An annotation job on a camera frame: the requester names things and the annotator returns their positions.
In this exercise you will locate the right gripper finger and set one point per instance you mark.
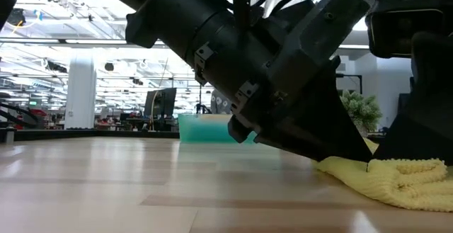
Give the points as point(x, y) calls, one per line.
point(431, 119)

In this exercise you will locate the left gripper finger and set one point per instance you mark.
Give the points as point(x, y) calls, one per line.
point(318, 130)

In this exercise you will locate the yellow microfiber towel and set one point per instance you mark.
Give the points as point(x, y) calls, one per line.
point(407, 183)

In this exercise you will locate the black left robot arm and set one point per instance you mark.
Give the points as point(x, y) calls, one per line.
point(198, 24)

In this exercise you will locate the teal translucent plastic basket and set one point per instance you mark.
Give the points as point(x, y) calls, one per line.
point(201, 130)

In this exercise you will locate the artificial green potted plant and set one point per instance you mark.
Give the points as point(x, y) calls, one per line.
point(364, 112)

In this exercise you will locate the person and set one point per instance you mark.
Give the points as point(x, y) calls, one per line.
point(219, 102)

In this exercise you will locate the black background computer monitor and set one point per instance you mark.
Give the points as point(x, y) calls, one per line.
point(161, 102)

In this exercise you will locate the white building pillar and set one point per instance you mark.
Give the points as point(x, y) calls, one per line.
point(81, 91)

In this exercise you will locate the black ceiling dome lamp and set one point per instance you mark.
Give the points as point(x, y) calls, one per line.
point(16, 16)

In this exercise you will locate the black background stand frame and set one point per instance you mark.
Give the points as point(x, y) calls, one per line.
point(354, 77)
point(200, 102)

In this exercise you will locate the black aluminium table frame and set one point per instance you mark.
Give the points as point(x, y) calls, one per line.
point(88, 133)

